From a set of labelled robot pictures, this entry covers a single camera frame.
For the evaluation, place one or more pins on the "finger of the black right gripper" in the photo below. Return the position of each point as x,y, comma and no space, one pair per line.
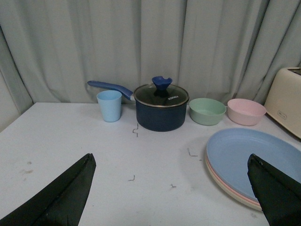
277,213
272,185

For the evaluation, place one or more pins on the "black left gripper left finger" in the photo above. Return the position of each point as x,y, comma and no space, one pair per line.
28,213

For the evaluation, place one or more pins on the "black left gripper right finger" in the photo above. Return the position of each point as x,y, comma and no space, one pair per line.
67,207

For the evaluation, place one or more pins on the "pink plate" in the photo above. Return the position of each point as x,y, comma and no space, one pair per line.
216,175

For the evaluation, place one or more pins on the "blue plate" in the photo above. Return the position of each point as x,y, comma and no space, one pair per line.
228,152

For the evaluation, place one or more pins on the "cream toaster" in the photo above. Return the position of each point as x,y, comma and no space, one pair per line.
283,102

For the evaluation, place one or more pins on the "cream plate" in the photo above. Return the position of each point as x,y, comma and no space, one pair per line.
225,191

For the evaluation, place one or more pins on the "pink bowl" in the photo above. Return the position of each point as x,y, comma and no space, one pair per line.
245,112

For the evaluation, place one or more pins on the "green bowl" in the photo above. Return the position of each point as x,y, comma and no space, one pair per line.
206,111

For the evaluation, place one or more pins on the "light blue cup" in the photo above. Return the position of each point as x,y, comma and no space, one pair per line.
110,105

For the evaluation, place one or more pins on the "dark blue saucepan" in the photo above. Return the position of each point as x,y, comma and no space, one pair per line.
152,118

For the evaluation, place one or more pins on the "glass pot lid blue knob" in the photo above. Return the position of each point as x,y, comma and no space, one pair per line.
161,93

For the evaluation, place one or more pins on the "grey curtain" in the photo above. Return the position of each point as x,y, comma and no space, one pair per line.
220,49

